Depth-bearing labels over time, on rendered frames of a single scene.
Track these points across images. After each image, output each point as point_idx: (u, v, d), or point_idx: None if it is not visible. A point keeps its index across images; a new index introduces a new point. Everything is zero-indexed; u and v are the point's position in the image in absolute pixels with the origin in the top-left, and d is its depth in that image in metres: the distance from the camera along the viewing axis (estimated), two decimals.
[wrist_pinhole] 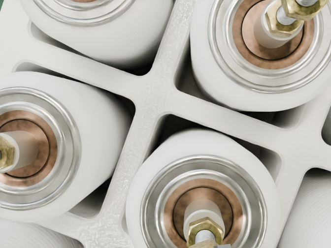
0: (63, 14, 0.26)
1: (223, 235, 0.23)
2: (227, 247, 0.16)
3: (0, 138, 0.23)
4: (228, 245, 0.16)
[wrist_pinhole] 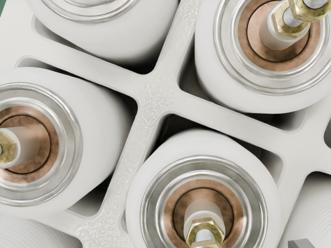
0: (68, 10, 0.26)
1: None
2: (305, 241, 0.15)
3: (1, 133, 0.23)
4: (306, 239, 0.16)
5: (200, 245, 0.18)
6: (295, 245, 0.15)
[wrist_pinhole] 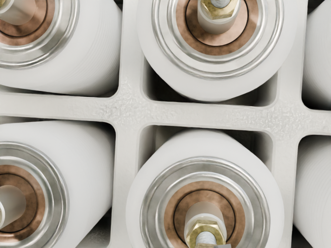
0: None
1: None
2: (227, 247, 0.16)
3: (238, 0, 0.21)
4: (228, 245, 0.16)
5: None
6: None
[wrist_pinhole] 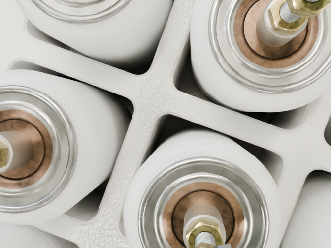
0: (59, 10, 0.25)
1: (224, 241, 0.22)
2: (227, 247, 0.16)
3: None
4: (228, 245, 0.16)
5: None
6: None
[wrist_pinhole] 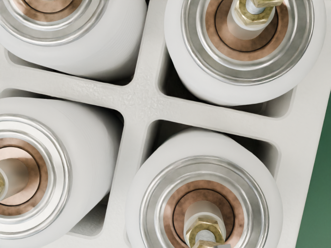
0: None
1: None
2: (227, 247, 0.16)
3: None
4: (228, 245, 0.16)
5: None
6: None
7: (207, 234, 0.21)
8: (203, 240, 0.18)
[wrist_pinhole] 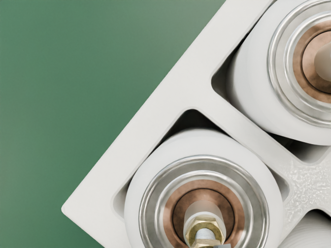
0: None
1: None
2: (227, 247, 0.16)
3: None
4: (228, 245, 0.16)
5: None
6: None
7: (205, 232, 0.21)
8: (201, 238, 0.18)
